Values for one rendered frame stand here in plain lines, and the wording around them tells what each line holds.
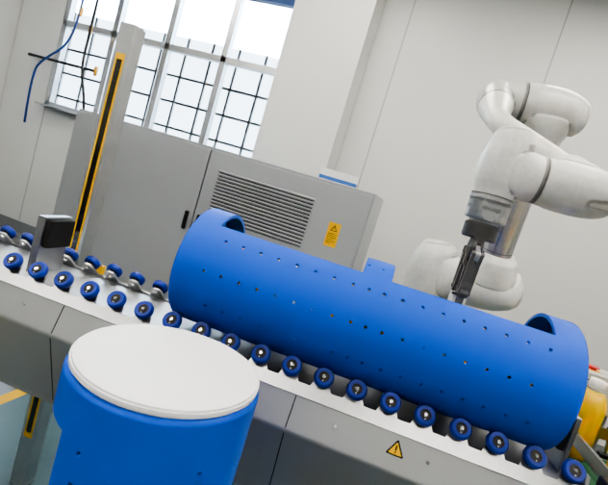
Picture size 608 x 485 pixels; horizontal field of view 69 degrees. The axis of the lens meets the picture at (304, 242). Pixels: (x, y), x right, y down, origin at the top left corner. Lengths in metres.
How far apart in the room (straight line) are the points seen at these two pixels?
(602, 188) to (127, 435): 0.94
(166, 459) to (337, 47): 3.54
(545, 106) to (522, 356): 0.82
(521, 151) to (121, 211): 2.68
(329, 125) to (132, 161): 1.54
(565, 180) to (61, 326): 1.17
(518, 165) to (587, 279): 3.05
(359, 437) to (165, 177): 2.37
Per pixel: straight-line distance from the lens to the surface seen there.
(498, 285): 1.64
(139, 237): 3.16
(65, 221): 1.36
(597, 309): 4.08
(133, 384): 0.64
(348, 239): 2.60
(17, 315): 1.29
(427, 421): 1.02
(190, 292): 1.02
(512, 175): 1.02
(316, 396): 1.02
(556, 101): 1.56
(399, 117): 3.96
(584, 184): 1.06
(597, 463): 1.21
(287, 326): 0.96
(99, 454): 0.64
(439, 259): 1.61
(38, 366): 1.33
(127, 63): 1.68
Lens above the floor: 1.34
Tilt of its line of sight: 6 degrees down
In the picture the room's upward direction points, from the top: 17 degrees clockwise
